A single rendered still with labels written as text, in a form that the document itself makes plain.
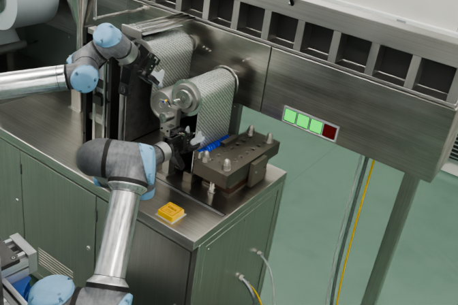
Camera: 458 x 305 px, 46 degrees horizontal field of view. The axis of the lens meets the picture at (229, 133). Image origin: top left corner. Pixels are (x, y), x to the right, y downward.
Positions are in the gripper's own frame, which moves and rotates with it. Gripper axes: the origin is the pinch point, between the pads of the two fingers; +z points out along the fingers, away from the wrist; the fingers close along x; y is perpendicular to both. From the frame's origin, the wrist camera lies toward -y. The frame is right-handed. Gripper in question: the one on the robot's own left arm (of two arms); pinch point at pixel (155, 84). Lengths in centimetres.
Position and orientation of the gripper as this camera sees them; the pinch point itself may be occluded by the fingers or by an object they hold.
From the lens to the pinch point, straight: 195.7
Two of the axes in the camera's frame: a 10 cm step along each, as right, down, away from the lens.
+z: 3.5, 3.2, 8.8
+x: -8.1, -3.7, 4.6
